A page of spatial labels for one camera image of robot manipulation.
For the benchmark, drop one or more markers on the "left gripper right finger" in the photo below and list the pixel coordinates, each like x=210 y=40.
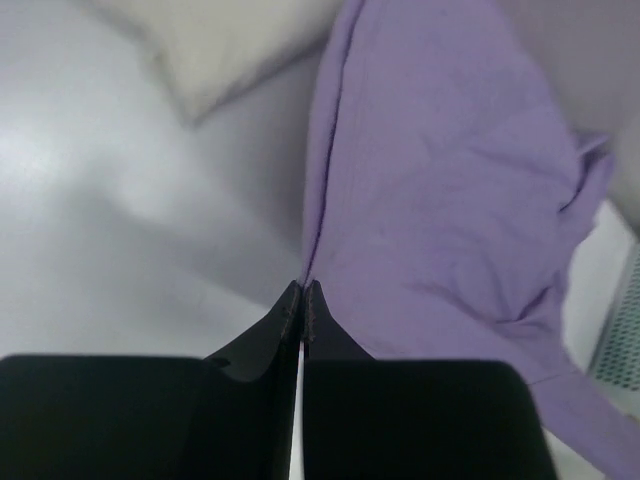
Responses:
x=364 y=418

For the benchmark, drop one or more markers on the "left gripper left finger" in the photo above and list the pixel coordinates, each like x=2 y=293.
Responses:
x=225 y=416

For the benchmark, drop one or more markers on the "purple t shirt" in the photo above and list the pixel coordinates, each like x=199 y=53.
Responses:
x=445 y=196

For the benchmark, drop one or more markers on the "white t shirt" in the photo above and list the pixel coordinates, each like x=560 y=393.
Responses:
x=208 y=52

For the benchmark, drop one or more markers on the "white plastic laundry basket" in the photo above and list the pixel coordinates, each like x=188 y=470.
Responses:
x=616 y=359

